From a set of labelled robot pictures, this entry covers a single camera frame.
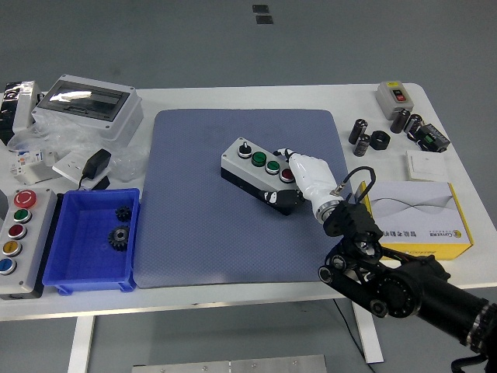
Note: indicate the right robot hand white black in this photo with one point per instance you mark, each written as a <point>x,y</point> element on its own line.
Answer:
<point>315,178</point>

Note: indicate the four-button grey control box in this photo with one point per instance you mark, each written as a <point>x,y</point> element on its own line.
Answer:
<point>248,171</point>

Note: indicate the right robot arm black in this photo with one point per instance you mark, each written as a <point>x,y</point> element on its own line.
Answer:
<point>407,287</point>

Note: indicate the five-button grey control box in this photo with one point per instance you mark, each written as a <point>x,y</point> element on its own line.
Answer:
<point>35,248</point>

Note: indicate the black cylindrical capacitor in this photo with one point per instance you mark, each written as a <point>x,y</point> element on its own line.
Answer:
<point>400,121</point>
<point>357,132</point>
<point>362,145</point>
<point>413,125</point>

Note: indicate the black hex nut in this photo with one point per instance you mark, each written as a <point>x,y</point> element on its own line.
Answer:
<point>379,140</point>

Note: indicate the yellow and white cardboard box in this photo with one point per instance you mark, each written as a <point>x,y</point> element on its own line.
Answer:
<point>423,210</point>

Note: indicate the black module with green part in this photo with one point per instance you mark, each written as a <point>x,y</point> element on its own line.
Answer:
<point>435,139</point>

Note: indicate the grey-blue table mat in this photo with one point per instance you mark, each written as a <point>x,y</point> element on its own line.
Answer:
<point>194,225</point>

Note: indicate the dark floor plate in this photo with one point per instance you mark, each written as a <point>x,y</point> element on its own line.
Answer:
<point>264,19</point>
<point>261,9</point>

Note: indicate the white table leg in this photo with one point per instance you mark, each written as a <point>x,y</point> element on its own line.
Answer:
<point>80,346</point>
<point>369,338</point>

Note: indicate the small black gear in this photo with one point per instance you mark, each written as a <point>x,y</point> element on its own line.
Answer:
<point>123,214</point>

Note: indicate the grey metal plate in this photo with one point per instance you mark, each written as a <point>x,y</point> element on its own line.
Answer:
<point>233,366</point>

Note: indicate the large black gear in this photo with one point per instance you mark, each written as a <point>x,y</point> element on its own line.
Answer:
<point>119,238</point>

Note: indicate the small black plug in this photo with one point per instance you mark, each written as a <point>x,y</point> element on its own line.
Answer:
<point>101,183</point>

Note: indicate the black power adapter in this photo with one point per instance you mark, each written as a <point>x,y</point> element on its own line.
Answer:
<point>97,163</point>

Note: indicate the blue plastic bin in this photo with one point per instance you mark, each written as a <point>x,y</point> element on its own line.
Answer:
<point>89,268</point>

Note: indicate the clear plastic bag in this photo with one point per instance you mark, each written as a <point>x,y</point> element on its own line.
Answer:
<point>70,138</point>

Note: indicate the white circuit breaker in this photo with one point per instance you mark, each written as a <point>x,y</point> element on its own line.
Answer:
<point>31,165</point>

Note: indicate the white carton with foil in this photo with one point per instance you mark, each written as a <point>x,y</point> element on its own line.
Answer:
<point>25,109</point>

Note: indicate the black foil bag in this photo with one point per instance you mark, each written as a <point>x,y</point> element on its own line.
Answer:
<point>7,112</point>

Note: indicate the grey rocker switch box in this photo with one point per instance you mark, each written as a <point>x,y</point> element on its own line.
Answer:
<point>388,101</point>

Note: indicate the white wall switch plate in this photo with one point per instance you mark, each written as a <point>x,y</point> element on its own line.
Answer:
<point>427,165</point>

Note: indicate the grey enclosure with clear lid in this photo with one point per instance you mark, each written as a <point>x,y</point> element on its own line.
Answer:
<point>116,120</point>

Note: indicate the white wall socket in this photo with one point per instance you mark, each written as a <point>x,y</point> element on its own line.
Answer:
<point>66,168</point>

